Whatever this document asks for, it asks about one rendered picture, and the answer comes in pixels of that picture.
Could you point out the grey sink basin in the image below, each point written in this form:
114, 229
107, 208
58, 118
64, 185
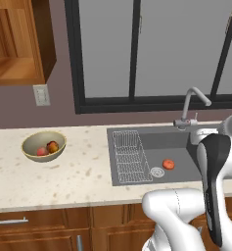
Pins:
173, 147

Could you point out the beige bowl with yellow rim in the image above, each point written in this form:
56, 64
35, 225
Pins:
32, 143

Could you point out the round metal sink drain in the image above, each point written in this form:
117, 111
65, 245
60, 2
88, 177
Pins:
157, 172

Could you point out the white wall outlet plate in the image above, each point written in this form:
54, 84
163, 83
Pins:
41, 95

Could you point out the orange red peach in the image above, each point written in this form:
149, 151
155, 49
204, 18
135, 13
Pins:
53, 147

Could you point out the grey metal faucet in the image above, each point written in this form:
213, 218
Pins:
187, 108

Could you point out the open wooden wall cabinet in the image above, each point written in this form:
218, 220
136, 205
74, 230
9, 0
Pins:
19, 68

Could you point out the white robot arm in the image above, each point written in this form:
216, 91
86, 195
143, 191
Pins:
173, 209

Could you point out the black framed window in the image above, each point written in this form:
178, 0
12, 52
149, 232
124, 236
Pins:
132, 49

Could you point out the wooden cabinet door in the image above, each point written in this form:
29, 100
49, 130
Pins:
39, 241
124, 238

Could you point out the wooden drawer front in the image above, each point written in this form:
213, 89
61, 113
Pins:
55, 219

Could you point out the orange squash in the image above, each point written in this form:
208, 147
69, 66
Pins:
168, 164

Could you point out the wooden sink front panel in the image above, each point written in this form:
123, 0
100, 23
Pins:
117, 214

